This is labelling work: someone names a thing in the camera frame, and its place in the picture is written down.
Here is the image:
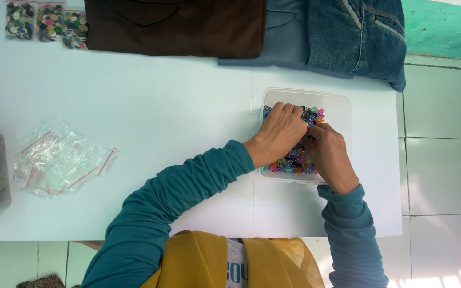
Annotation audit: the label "person's left hand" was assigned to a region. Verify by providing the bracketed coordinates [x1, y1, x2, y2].
[243, 102, 308, 169]

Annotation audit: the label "person's right hand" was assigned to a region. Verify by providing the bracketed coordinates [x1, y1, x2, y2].
[300, 122, 360, 195]

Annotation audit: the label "clear square plastic container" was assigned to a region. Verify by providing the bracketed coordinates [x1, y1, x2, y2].
[258, 87, 353, 185]

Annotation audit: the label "pile of colourful translucent buttons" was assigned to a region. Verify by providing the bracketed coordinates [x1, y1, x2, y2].
[260, 105, 326, 174]

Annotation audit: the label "folded grey-blue garment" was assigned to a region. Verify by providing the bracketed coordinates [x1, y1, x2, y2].
[218, 0, 353, 80]

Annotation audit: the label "folded blue denim jeans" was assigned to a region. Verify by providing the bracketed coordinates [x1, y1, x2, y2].
[305, 0, 407, 93]

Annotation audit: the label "folded brown garment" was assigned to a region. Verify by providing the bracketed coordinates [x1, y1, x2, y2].
[84, 0, 267, 59]

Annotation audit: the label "grey printed shirt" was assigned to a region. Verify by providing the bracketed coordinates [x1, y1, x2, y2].
[226, 238, 249, 288]

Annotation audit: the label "mustard yellow scarf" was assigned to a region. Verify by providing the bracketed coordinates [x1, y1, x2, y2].
[140, 230, 326, 288]

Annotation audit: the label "zip bag of green-blue buttons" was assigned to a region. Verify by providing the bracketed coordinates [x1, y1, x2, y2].
[62, 10, 90, 50]

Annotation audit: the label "heap of empty clear zip bags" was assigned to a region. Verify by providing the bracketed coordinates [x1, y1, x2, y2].
[13, 116, 120, 199]

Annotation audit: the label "zip bag of mixed colourful buttons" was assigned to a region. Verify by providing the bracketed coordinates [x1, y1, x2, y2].
[35, 2, 66, 43]

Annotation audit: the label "zip bag of dark buttons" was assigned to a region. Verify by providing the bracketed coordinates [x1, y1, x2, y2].
[5, 1, 38, 41]

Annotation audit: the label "dark patterned cloth item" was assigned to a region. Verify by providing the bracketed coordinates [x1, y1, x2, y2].
[16, 274, 66, 288]

